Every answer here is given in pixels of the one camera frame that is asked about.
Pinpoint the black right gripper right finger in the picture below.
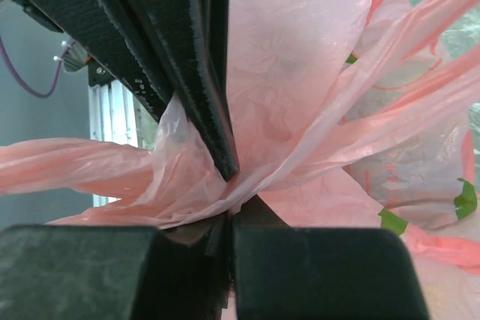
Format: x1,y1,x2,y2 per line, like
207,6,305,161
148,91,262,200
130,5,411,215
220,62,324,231
232,197,429,320

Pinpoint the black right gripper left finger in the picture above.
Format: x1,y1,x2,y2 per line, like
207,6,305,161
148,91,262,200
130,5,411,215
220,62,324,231
1,215,229,319

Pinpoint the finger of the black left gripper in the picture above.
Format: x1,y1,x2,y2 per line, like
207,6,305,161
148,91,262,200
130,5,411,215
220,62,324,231
29,0,173,121
99,0,239,181

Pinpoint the pink plastic bag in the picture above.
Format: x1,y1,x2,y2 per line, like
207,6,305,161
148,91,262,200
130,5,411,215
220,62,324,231
1,0,479,319

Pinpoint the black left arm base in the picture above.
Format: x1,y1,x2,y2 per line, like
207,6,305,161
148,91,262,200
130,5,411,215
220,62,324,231
60,40,115,87

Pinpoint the aluminium mounting rail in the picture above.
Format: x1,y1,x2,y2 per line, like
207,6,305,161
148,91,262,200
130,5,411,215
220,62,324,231
88,79,161,208

